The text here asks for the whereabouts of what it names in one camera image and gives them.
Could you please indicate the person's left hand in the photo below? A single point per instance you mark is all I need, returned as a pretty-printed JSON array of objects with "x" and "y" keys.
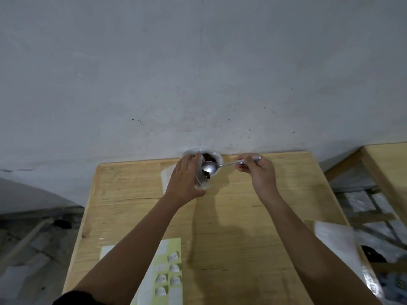
[{"x": 181, "y": 184}]

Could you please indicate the light wooden side table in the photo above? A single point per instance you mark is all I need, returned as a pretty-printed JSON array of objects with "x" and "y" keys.
[{"x": 388, "y": 161}]

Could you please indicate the pale yellow label sheet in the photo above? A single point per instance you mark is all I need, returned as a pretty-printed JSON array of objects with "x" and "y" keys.
[{"x": 165, "y": 250}]

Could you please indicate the small translucent plastic bag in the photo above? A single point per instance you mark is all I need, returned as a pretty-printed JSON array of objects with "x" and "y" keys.
[{"x": 168, "y": 177}]

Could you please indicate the large clear plastic bag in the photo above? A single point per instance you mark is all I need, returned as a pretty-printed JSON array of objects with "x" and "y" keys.
[{"x": 190, "y": 152}]

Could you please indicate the person's black shirt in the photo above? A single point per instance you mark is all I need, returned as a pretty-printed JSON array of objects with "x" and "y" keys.
[{"x": 82, "y": 300}]

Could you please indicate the person's left forearm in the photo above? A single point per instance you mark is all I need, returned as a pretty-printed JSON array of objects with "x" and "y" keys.
[{"x": 136, "y": 250}]

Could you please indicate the person's right forearm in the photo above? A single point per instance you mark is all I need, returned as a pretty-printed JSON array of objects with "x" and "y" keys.
[{"x": 305, "y": 244}]

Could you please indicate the stack of clear pouches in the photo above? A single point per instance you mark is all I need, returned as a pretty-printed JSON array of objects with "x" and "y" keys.
[{"x": 337, "y": 241}]

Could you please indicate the small black floor object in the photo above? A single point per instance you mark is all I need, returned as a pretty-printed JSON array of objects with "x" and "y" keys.
[{"x": 373, "y": 254}]

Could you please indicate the wooden stick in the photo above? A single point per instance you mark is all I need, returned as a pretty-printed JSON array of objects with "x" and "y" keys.
[{"x": 28, "y": 238}]

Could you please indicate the metal spoon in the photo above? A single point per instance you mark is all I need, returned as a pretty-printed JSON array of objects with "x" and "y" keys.
[{"x": 208, "y": 168}]

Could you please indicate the person's right hand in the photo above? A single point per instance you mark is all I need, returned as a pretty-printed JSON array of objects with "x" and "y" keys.
[{"x": 262, "y": 177}]

